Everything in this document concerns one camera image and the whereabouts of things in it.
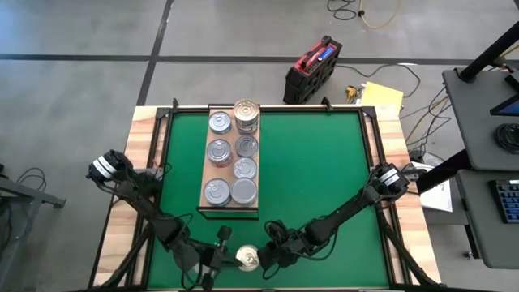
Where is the wooden board tray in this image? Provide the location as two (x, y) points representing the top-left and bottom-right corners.
(197, 103), (260, 221)

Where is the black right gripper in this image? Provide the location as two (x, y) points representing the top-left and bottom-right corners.
(256, 219), (313, 271)

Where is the white paper sheet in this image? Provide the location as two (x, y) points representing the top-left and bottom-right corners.
(409, 161), (454, 214)

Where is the thin black cable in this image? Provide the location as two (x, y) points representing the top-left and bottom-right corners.
(15, 166), (49, 195)

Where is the black keyboard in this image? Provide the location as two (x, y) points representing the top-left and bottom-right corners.
(488, 178), (519, 225)

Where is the black aluminium table frame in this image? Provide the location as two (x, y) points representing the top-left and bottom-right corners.
(87, 97), (445, 292)

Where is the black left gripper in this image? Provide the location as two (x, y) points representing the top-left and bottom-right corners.
(198, 225), (244, 291)

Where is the grey desk top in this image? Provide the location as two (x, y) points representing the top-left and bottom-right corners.
(440, 67), (519, 172)
(454, 168), (519, 271)

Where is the yellow cable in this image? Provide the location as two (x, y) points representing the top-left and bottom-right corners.
(358, 0), (401, 30)

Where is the black floor cable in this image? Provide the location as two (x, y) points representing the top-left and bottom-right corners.
(326, 0), (360, 21)

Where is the blue white label can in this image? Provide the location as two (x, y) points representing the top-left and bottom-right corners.
(208, 111), (233, 135)

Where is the green label can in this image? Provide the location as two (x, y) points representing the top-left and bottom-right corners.
(234, 135), (260, 159)

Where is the coiled black cable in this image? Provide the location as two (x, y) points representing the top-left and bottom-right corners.
(492, 122), (519, 155)

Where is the red black tool case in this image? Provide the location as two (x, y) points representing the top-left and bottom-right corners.
(282, 35), (344, 105)

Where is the blue label barcode can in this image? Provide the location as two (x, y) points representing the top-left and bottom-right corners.
(232, 157), (259, 181)

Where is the grey metal stand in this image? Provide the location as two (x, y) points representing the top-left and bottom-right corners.
(0, 164), (68, 292)

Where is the green table mat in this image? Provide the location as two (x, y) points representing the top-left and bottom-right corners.
(148, 111), (390, 290)

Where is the black pole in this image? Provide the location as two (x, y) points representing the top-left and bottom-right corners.
(457, 19), (519, 83)

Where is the black power cable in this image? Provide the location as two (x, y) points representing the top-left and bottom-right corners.
(336, 62), (422, 101)

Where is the plain grey lid can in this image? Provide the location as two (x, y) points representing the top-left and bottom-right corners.
(229, 177), (259, 205)

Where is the tablet screen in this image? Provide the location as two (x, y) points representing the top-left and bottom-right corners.
(489, 71), (519, 118)

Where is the yellow paper pad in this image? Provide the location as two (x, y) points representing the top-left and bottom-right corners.
(359, 80), (405, 117)

